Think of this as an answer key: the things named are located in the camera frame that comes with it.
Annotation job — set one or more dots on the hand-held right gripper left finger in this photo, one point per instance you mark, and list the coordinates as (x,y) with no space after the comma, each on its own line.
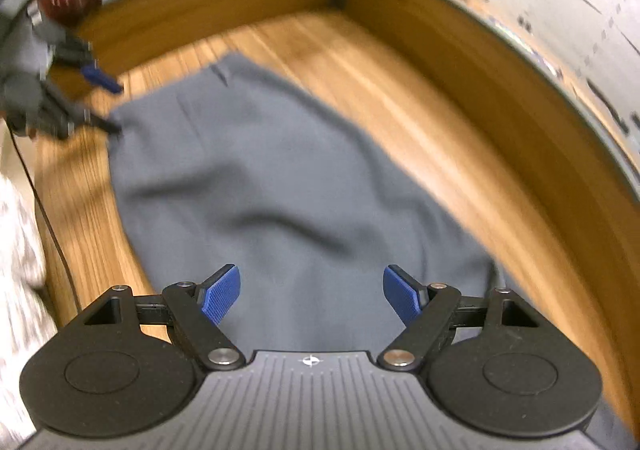
(222,295)

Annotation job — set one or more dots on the grey pants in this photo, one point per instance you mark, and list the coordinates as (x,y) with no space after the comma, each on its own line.
(275,180)

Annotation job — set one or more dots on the white patterned clothing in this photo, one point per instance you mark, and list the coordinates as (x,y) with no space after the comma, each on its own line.
(17,270)

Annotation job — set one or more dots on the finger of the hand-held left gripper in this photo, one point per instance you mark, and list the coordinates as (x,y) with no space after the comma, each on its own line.
(92,119)
(102,78)

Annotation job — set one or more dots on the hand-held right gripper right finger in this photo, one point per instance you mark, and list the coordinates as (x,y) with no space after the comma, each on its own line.
(402,295)

